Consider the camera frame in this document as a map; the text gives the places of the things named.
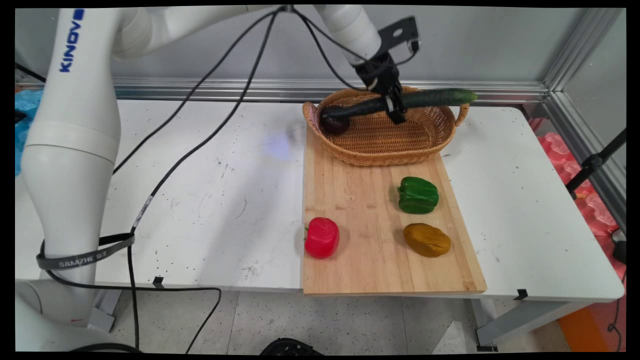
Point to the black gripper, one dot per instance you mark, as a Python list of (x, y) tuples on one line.
[(379, 72)]

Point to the long dark green cucumber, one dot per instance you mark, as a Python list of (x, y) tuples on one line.
[(440, 97)]

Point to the green bell pepper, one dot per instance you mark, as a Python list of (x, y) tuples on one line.
[(418, 195)]

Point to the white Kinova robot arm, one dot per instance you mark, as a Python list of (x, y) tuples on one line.
[(75, 165)]

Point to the woven wicker basket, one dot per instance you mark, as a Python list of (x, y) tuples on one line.
[(390, 137)]

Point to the dark purple round eggplant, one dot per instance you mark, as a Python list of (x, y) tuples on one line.
[(334, 125)]

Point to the wooden cutting board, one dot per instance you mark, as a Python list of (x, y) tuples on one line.
[(380, 235)]

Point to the brown potato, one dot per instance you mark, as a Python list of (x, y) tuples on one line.
[(427, 240)]

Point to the red bell pepper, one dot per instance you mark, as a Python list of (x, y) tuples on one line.
[(322, 238)]

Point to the black tripod stand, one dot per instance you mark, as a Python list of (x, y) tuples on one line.
[(595, 162)]

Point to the red foam sheet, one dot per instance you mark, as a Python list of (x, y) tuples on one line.
[(585, 200)]

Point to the grey table leg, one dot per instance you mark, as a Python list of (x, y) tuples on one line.
[(525, 322)]

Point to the black round object on floor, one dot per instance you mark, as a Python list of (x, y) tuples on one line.
[(291, 347)]

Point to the black power adapter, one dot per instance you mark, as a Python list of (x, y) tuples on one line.
[(619, 247)]

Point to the black tape mark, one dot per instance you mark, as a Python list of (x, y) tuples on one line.
[(158, 282)]

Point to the orange floor mat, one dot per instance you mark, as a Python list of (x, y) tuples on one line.
[(592, 327)]

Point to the blue foam sheet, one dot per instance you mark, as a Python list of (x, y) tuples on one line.
[(25, 120)]

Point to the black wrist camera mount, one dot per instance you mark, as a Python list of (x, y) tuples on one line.
[(399, 34)]

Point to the aluminium frame rail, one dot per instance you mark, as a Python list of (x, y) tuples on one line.
[(225, 89)]

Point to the aluminium frame post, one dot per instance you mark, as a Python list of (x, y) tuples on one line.
[(585, 100)]

